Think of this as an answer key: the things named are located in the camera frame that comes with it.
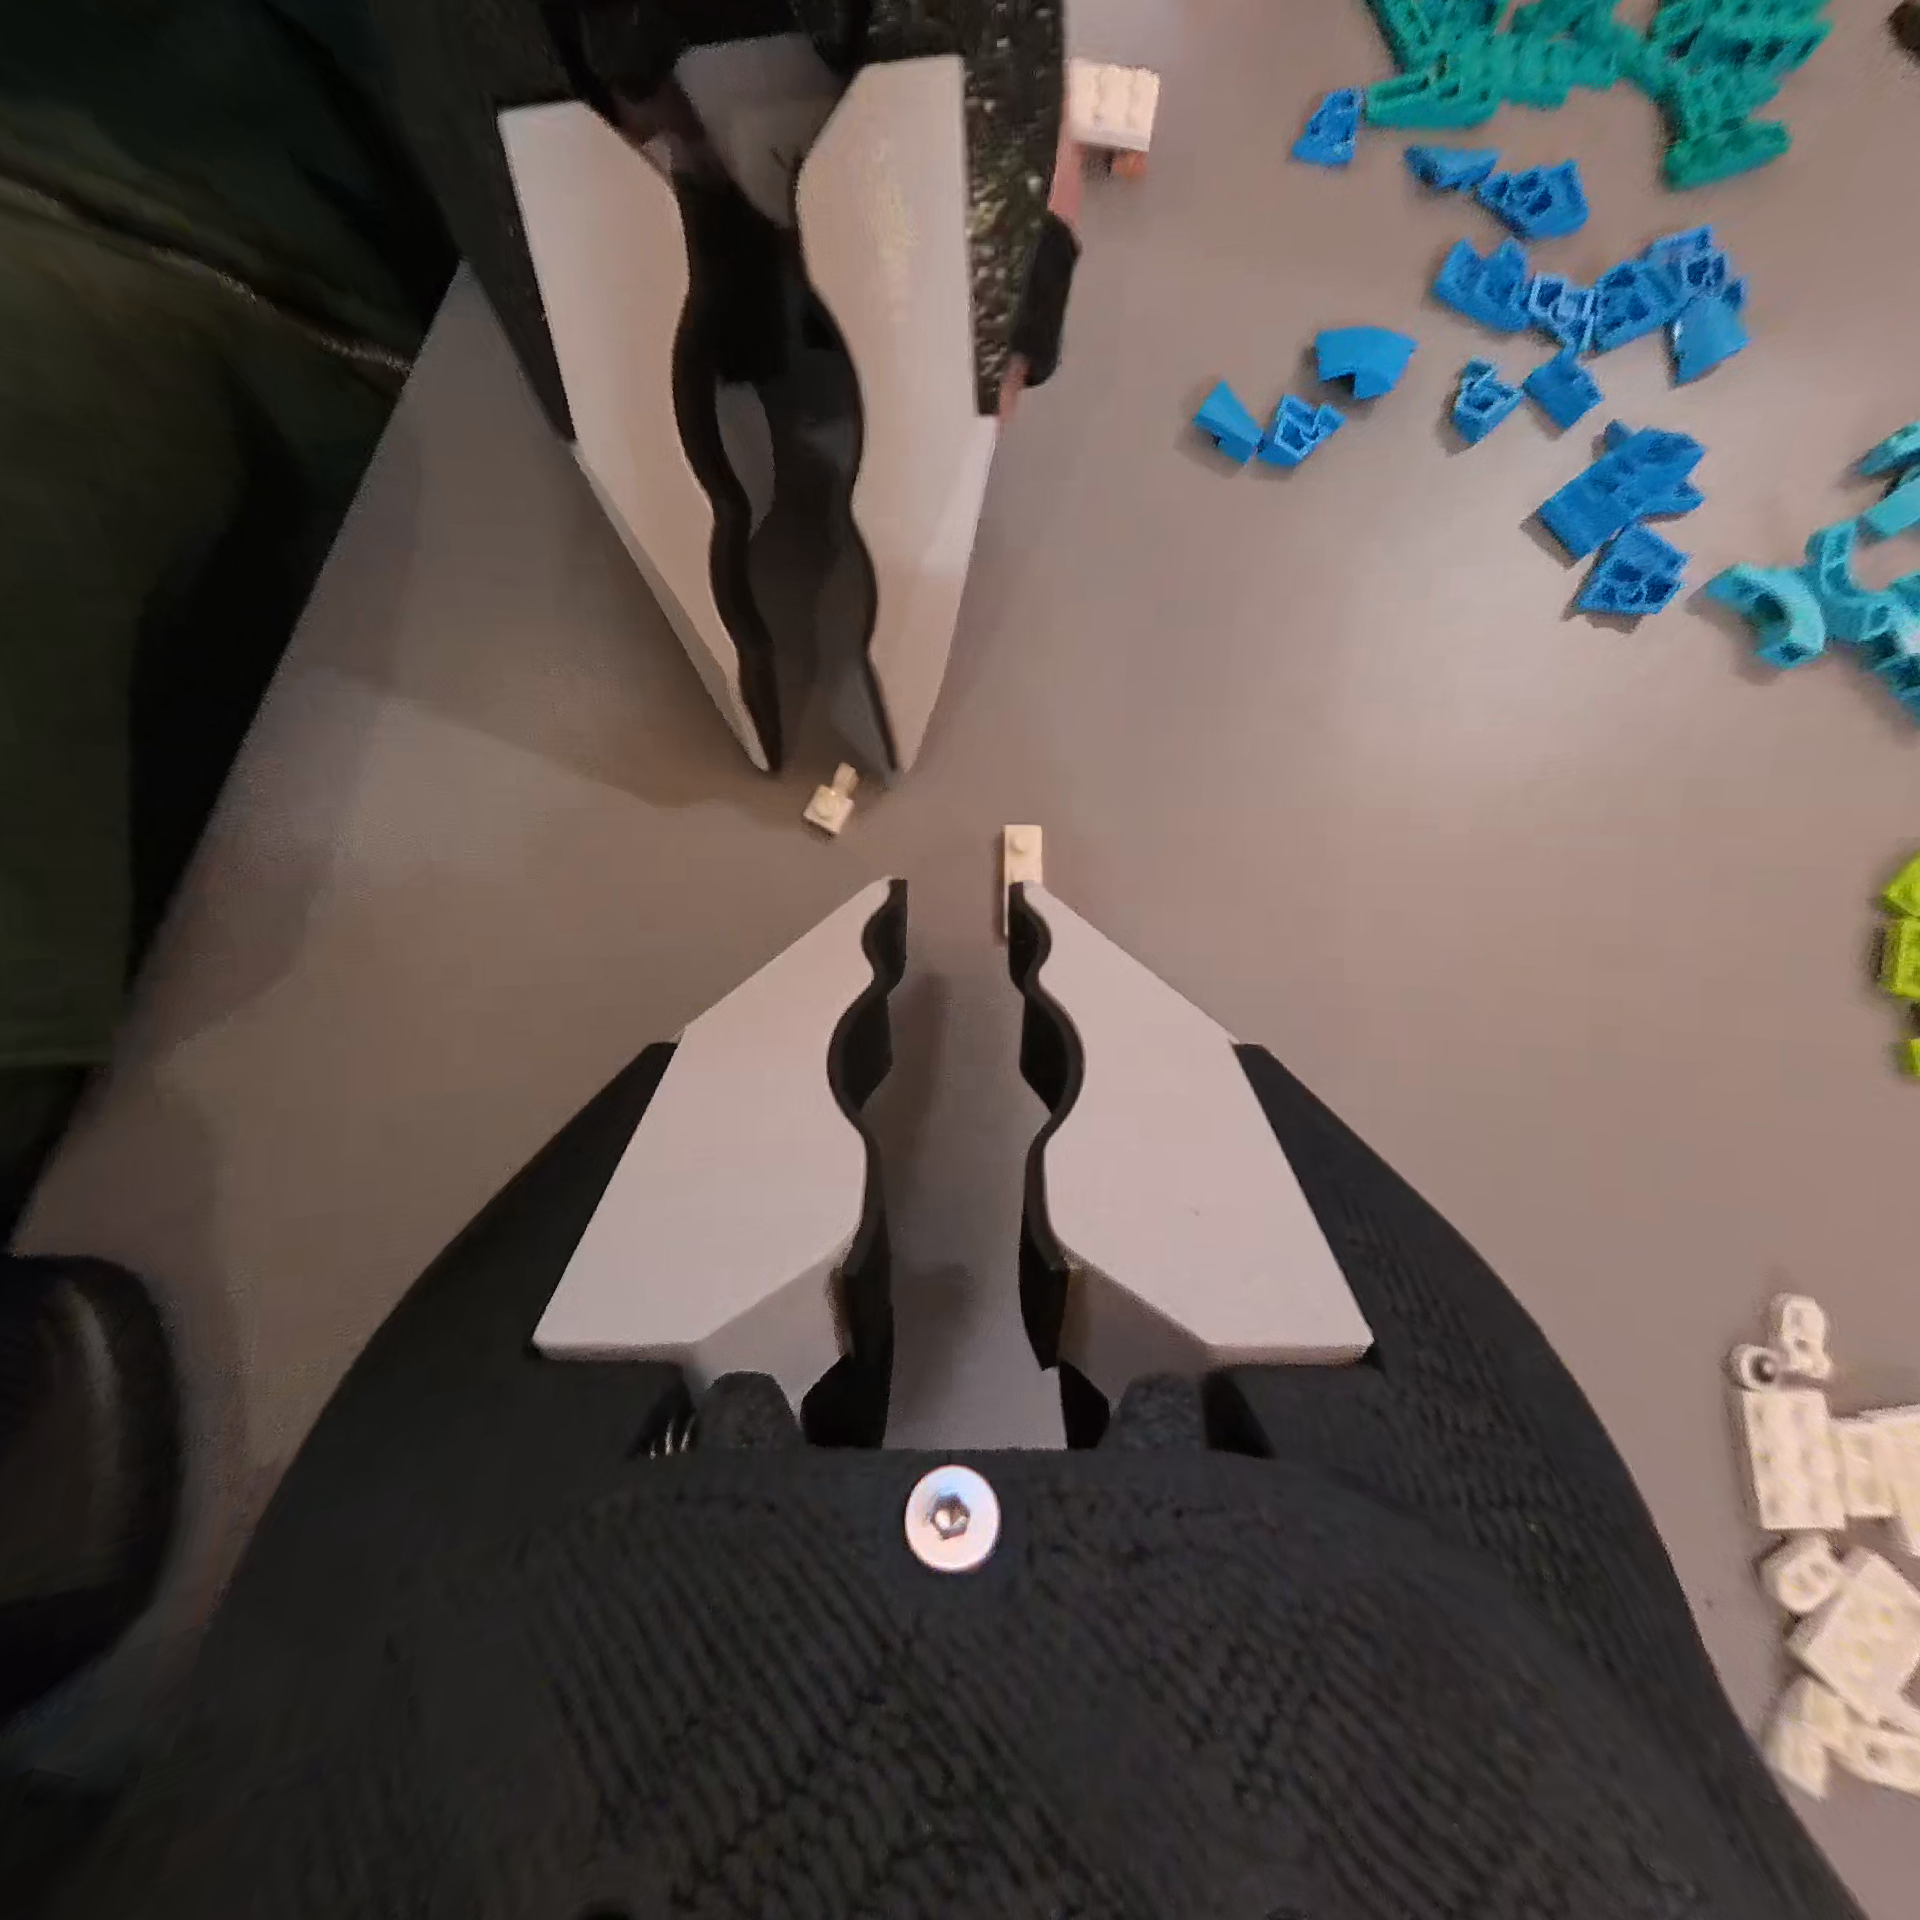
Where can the small white lego plate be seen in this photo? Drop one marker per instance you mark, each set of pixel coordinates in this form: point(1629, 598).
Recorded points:
point(1023, 878)

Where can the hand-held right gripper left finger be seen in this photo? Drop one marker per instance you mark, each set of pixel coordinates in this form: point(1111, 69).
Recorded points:
point(705, 1171)

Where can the person's green jacket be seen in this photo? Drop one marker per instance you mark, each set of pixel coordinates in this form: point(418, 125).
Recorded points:
point(150, 524)

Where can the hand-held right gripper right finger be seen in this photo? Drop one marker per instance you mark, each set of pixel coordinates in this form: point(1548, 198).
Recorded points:
point(1184, 1184)

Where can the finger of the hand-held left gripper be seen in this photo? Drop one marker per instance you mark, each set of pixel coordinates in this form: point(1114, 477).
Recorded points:
point(909, 345)
point(614, 345)

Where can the pile of white lego pieces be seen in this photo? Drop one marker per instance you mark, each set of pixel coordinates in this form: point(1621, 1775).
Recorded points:
point(1838, 1545)

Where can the tiny white lego stud piece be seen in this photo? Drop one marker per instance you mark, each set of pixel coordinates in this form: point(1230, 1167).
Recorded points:
point(831, 807)

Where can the pile of lime lego pieces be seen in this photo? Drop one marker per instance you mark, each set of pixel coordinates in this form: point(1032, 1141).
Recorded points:
point(1905, 939)

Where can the pile of teal lego pieces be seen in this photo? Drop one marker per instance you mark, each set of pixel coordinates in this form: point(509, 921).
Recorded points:
point(1590, 74)

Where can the pile of turquoise lego pieces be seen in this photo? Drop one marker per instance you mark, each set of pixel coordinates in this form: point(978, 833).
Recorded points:
point(1814, 585)

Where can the person's left hand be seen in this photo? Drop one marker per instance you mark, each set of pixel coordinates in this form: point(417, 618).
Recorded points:
point(1066, 189)

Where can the pile of blue lego pieces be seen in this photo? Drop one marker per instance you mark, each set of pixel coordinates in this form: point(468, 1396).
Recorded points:
point(1621, 314)

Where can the white lego block brown feet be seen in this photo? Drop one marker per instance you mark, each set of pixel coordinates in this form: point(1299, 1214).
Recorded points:
point(1113, 105)

